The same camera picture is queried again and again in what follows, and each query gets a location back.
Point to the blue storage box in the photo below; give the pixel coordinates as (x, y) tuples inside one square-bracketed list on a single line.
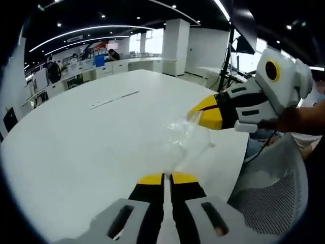
[(99, 61)]

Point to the grey mesh office chair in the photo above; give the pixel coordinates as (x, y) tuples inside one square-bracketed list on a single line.
[(274, 195)]

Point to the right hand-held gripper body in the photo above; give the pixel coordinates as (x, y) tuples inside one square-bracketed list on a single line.
[(287, 86)]

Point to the straight ceiling light strip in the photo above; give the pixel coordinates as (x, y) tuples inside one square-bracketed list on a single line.
[(221, 10)]

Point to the curved ceiling light strip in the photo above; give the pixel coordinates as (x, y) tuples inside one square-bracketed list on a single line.
[(83, 31), (83, 42)]

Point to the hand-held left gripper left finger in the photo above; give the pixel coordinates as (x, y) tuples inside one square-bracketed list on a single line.
[(142, 193)]

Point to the clear food packaging bag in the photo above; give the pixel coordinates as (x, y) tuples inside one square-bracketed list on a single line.
[(182, 133)]

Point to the black chair back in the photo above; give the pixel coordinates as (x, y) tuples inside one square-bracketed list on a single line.
[(10, 119)]

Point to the red and white wall poster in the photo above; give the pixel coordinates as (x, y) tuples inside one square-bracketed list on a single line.
[(101, 45)]

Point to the person's right hand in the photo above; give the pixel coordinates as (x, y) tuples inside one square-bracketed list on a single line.
[(287, 122)]

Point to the person's blue jeans leg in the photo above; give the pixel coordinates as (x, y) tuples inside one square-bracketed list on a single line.
[(256, 142)]

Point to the white square pillar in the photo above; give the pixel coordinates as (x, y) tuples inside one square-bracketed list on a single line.
[(175, 48)]

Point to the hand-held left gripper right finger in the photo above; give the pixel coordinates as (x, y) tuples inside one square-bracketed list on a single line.
[(188, 193)]

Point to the black studio light stand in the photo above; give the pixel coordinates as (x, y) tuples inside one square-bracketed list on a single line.
[(226, 71)]

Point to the long white counter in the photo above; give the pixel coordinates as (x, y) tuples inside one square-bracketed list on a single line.
[(106, 68)]

